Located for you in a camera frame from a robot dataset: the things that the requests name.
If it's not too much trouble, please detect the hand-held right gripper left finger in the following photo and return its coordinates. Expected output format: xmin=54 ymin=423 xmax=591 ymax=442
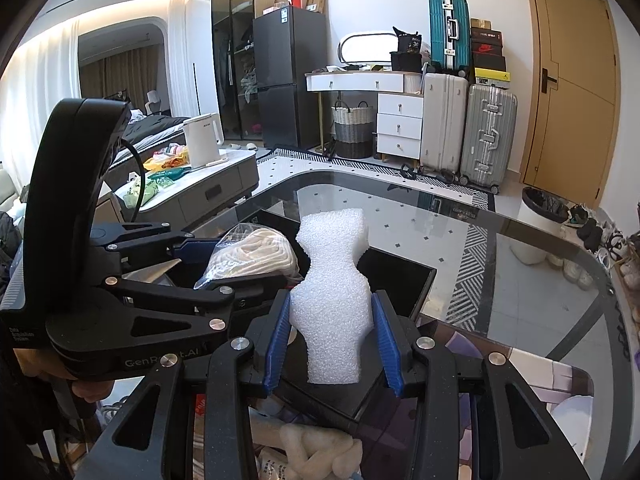
xmin=75 ymin=292 xmax=293 ymax=480

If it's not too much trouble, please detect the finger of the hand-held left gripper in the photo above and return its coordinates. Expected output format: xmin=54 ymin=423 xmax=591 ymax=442
xmin=97 ymin=275 xmax=303 ymax=348
xmin=90 ymin=221 xmax=223 ymax=281

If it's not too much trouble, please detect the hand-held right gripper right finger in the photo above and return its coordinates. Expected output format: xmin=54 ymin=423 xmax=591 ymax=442
xmin=371 ymin=290 xmax=593 ymax=480

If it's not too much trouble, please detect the white foam block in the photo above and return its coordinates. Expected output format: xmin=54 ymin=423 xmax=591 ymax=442
xmin=289 ymin=208 xmax=375 ymax=385

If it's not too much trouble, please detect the black cardboard box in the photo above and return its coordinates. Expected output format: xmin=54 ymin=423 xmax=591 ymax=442
xmin=235 ymin=210 xmax=438 ymax=423

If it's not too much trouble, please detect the white medicine packet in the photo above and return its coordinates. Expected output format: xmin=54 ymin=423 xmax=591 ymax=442
xmin=256 ymin=446 xmax=293 ymax=480

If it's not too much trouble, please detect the person's left hand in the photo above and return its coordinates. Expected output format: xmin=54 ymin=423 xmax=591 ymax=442
xmin=70 ymin=380 xmax=115 ymax=405

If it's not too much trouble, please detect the grey low cabinet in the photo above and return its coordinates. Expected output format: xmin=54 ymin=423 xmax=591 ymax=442
xmin=95 ymin=152 xmax=260 ymax=221

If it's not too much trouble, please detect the yellow snack bag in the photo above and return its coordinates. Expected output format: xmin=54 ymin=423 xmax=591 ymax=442
xmin=144 ymin=152 xmax=191 ymax=171

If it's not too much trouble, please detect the bed with dark duvet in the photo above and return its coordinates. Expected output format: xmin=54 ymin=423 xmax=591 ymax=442
xmin=107 ymin=110 xmax=191 ymax=171

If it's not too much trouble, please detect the white electric kettle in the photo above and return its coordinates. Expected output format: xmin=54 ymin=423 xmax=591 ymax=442
xmin=181 ymin=113 xmax=223 ymax=168

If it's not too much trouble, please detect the white plush toy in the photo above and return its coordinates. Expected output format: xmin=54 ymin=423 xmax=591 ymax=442
xmin=250 ymin=405 xmax=363 ymax=480

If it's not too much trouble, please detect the brown curtain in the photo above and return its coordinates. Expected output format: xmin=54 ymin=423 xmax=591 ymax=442
xmin=80 ymin=50 xmax=167 ymax=107

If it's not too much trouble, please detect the white trash bin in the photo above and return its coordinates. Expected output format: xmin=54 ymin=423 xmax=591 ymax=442
xmin=515 ymin=186 xmax=571 ymax=266

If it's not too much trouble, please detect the woven laundry basket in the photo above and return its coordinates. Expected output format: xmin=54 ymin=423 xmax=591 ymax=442
xmin=331 ymin=101 xmax=375 ymax=159

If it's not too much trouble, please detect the dark grey fridge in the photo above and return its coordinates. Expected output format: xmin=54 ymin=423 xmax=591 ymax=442
xmin=252 ymin=7 xmax=328 ymax=151

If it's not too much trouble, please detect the dark glass wardrobe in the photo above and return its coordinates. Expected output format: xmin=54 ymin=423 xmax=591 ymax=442
xmin=210 ymin=0 xmax=288 ymax=141

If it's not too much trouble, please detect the white vanity desk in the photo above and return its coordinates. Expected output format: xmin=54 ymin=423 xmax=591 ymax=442
xmin=305 ymin=71 xmax=426 ymax=153

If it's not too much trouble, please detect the white suitcase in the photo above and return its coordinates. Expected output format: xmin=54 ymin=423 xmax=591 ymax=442
xmin=419 ymin=71 xmax=469 ymax=178

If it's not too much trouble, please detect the silver suitcase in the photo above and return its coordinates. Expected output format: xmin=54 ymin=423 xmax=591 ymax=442
xmin=459 ymin=82 xmax=518 ymax=195

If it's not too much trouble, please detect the pile of shoes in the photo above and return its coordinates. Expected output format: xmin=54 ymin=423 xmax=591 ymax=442
xmin=569 ymin=204 xmax=628 ymax=263

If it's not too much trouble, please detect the oval mirror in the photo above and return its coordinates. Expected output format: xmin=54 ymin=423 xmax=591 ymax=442
xmin=337 ymin=31 xmax=401 ymax=68

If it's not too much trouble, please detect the black bag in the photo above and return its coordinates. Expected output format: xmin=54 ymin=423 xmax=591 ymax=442
xmin=390 ymin=26 xmax=426 ymax=72

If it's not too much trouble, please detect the black yellow shoe box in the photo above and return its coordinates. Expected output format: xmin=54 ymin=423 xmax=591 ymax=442
xmin=474 ymin=70 xmax=512 ymax=89

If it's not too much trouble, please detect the wooden door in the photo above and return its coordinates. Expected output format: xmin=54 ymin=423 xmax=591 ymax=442
xmin=520 ymin=0 xmax=617 ymax=206

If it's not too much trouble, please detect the teal suitcase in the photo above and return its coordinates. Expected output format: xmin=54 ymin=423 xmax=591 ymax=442
xmin=428 ymin=0 xmax=472 ymax=76

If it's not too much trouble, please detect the bag of white rope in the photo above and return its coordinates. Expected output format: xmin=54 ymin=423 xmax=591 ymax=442
xmin=194 ymin=222 xmax=303 ymax=291

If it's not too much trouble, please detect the black cable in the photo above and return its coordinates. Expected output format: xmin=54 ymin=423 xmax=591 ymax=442
xmin=120 ymin=137 xmax=148 ymax=222

